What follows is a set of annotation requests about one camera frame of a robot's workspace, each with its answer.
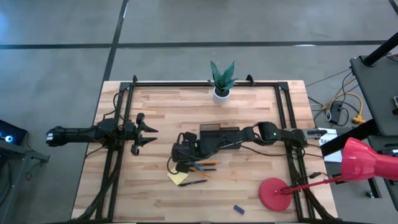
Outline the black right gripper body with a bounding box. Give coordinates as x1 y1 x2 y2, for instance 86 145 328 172
170 136 203 163

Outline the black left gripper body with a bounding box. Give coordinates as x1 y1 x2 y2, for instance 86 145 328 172
123 112 146 156

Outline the yellow sticky note pad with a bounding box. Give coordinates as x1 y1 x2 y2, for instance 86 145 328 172
167 170 190 187

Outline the black mesh desk organizer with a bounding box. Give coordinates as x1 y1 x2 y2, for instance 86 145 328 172
199 123 241 151

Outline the snake plant in white pot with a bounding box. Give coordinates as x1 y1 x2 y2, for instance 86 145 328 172
207 60 239 106

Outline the red desk lamp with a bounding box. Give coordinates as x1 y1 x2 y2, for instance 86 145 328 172
258 137 398 212

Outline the grey metal stand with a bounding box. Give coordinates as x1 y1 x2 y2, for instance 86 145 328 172
0 139 50 224

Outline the black device with blue light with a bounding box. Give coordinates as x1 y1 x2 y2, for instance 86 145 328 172
0 119 28 146

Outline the white paper sheet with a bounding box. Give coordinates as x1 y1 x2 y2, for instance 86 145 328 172
317 127 343 164

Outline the black power adapter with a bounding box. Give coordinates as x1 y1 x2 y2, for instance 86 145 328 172
328 101 343 124

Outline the black pole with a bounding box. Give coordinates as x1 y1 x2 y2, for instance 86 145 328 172
362 30 398 68

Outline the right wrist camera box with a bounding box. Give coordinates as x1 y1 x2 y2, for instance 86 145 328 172
183 131 198 143

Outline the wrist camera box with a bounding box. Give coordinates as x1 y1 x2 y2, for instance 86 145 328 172
183 131 198 143
123 119 137 135

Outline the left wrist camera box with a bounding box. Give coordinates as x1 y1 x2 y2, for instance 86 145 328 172
123 119 137 135

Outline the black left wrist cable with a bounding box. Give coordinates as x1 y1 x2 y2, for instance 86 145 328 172
111 91 126 123

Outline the black aluminium table frame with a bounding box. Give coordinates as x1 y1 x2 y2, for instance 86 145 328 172
73 74 340 223

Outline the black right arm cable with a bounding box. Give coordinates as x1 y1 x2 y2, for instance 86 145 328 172
167 123 315 175

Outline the yellow extension cable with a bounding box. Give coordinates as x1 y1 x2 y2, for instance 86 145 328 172
322 91 367 125

